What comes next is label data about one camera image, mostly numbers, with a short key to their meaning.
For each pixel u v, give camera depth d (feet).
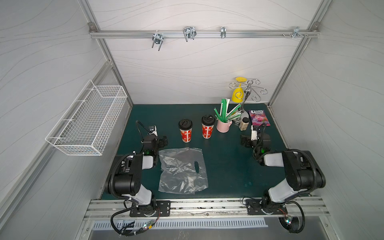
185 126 2.81
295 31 2.51
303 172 1.49
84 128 2.23
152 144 2.35
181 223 2.31
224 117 3.24
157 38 2.60
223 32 2.57
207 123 2.89
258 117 3.60
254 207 2.40
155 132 2.74
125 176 1.48
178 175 2.70
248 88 2.97
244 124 3.26
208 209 2.46
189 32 2.51
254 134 2.78
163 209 2.41
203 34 2.60
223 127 3.39
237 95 3.63
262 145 2.41
